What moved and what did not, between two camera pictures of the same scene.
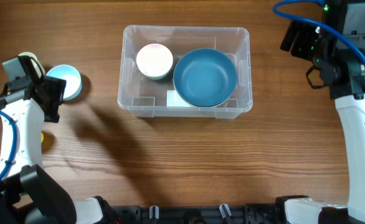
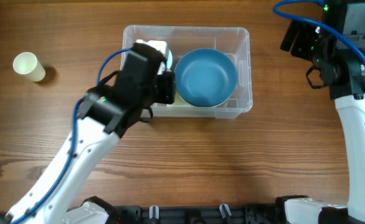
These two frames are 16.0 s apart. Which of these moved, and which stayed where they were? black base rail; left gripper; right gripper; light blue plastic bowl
Moved: left gripper; light blue plastic bowl
Stayed: black base rail; right gripper
